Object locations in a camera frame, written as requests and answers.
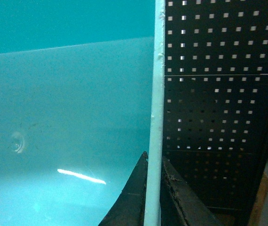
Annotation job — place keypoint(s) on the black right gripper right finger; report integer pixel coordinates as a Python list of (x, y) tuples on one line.
[(180, 206)]

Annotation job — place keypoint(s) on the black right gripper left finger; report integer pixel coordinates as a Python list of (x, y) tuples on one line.
[(128, 210)]

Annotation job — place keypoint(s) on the turquoise plastic box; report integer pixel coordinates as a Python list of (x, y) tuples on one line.
[(75, 106)]

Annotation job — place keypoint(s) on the black perforated metal panel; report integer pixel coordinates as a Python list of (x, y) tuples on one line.
[(216, 99)]

